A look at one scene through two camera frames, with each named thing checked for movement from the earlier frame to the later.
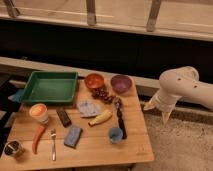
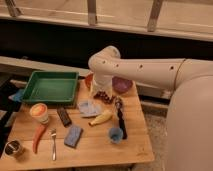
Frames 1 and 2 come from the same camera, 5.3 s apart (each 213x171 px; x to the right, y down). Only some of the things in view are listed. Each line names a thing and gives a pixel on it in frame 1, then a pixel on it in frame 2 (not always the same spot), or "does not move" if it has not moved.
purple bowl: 121,83 does not move
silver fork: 53,133 does not move
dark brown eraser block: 64,117 does not move
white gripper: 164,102 → 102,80
